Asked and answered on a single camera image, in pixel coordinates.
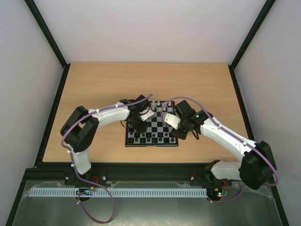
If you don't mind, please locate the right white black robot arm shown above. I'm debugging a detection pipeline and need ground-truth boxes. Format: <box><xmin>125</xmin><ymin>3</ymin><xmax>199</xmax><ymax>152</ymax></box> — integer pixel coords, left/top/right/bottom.
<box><xmin>163</xmin><ymin>100</ymin><xmax>277</xmax><ymax>190</ymax></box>

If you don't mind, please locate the black frame post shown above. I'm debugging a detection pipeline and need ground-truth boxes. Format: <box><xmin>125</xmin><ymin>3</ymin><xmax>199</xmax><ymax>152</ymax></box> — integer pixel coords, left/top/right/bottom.
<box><xmin>229</xmin><ymin>0</ymin><xmax>277</xmax><ymax>69</ymax></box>
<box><xmin>24</xmin><ymin>0</ymin><xmax>70</xmax><ymax>69</ymax></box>

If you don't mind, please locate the black white chess board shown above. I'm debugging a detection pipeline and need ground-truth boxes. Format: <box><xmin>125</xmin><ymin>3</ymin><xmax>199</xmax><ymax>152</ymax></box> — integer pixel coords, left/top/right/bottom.
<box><xmin>125</xmin><ymin>100</ymin><xmax>178</xmax><ymax>147</ymax></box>

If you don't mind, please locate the left black frame post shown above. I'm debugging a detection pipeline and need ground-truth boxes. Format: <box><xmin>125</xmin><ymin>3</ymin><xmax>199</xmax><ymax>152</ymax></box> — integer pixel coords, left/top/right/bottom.
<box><xmin>24</xmin><ymin>0</ymin><xmax>70</xmax><ymax>69</ymax></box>

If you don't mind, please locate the light blue slotted cable duct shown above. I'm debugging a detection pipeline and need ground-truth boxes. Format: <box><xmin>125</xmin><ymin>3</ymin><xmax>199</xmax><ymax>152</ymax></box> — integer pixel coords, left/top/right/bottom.
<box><xmin>28</xmin><ymin>188</ymin><xmax>207</xmax><ymax>198</ymax></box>

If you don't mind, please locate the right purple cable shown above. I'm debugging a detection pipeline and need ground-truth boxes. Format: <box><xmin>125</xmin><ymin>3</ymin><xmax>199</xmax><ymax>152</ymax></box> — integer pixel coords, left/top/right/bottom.
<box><xmin>159</xmin><ymin>96</ymin><xmax>280</xmax><ymax>204</ymax></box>

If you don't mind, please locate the purple cable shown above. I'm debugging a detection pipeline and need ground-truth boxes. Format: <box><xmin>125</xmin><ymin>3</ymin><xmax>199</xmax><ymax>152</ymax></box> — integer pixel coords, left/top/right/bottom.
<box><xmin>159</xmin><ymin>96</ymin><xmax>280</xmax><ymax>204</ymax></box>
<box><xmin>60</xmin><ymin>93</ymin><xmax>153</xmax><ymax>223</ymax></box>

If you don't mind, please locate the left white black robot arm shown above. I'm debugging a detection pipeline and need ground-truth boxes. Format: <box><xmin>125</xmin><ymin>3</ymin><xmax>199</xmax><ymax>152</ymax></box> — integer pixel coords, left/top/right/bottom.
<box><xmin>60</xmin><ymin>95</ymin><xmax>153</xmax><ymax>175</ymax></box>

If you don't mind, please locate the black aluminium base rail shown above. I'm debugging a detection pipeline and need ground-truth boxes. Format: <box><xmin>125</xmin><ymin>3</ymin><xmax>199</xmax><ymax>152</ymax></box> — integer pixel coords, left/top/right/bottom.
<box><xmin>22</xmin><ymin>160</ymin><xmax>235</xmax><ymax>188</ymax></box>

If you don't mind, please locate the right black frame post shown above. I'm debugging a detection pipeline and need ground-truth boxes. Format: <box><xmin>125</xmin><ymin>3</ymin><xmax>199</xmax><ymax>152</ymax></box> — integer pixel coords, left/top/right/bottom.
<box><xmin>229</xmin><ymin>0</ymin><xmax>277</xmax><ymax>69</ymax></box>

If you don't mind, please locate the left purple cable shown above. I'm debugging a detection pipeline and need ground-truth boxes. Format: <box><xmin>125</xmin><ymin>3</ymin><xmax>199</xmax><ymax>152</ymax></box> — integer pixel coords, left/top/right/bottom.
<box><xmin>60</xmin><ymin>93</ymin><xmax>153</xmax><ymax>223</ymax></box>

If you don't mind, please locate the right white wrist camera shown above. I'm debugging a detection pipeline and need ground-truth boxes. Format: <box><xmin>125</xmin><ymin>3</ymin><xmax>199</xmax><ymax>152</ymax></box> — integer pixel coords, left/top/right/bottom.
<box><xmin>164</xmin><ymin>113</ymin><xmax>181</xmax><ymax>129</ymax></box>

